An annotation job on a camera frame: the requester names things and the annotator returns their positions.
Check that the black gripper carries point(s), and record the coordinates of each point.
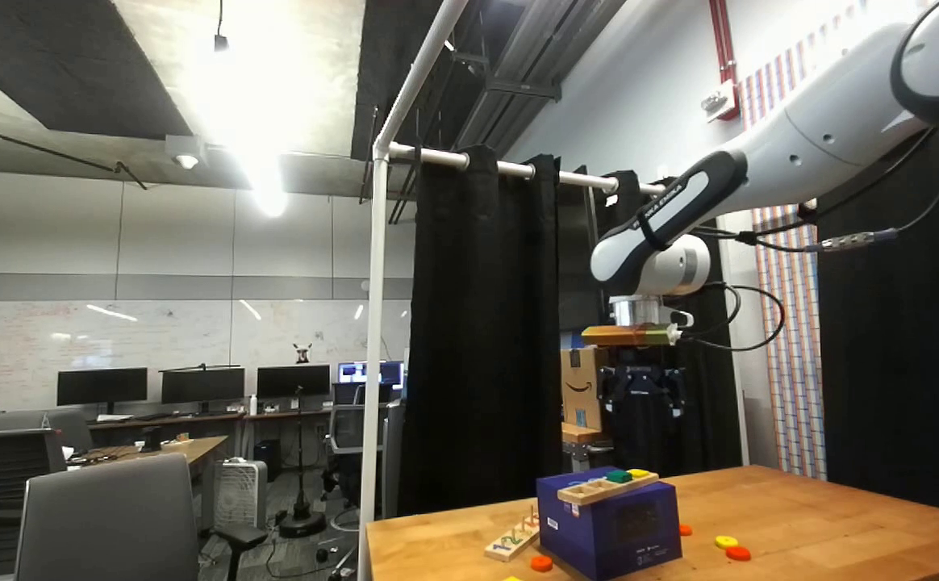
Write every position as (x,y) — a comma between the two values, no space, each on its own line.
(642,389)

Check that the green block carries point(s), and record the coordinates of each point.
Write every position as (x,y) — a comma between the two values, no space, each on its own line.
(618,475)

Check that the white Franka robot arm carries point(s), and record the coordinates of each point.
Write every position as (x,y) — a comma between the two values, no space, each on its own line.
(812,141)

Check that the yellow block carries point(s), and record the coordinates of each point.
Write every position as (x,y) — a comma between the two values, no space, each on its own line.
(642,473)

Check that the wooden board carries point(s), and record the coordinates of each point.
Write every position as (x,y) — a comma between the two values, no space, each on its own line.
(594,492)

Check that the brown shipping carton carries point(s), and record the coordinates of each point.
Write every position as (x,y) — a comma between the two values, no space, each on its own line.
(580,389)

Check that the orange disc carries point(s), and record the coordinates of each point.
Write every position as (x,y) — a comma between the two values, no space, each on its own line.
(687,530)

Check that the purple cardboard box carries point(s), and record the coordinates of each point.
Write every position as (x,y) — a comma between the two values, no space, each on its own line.
(608,538)

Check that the yellow disc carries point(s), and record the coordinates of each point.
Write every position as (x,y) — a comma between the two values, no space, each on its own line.
(728,540)

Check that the red disc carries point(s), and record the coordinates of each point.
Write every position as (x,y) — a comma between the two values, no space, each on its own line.
(541,564)
(741,552)

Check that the wooden tile with coloured dots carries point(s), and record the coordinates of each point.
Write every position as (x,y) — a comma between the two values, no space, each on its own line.
(516,538)

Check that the black curtain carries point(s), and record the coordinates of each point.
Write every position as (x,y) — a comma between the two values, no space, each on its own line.
(478,325)
(897,376)

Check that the metal curtain rod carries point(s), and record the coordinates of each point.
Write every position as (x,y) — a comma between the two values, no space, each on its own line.
(510,169)

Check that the fire alarm box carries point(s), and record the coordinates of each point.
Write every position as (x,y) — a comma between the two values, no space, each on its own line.
(718,103)

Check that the black computer monitor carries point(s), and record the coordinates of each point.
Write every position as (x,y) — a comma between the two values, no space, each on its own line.
(294,381)
(101,386)
(200,386)

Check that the white computer tower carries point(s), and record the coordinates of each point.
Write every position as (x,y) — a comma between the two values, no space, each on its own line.
(242,492)

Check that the wooden office desk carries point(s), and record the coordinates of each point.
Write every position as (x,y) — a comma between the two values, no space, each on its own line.
(195,447)

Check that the plain gray office chair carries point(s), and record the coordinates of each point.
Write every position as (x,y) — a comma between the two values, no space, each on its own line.
(113,521)

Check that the hanging ceiling lamp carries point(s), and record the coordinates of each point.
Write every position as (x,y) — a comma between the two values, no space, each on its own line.
(220,37)

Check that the striped wall poster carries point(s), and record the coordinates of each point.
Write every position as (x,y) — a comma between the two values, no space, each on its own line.
(792,376)

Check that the white pipe frame post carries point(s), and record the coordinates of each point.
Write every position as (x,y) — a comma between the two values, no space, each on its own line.
(372,325)

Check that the red wall pipe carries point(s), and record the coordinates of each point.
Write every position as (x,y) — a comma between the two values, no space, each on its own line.
(721,44)

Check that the wall whiteboard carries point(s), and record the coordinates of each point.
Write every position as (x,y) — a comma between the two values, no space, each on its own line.
(167,333)

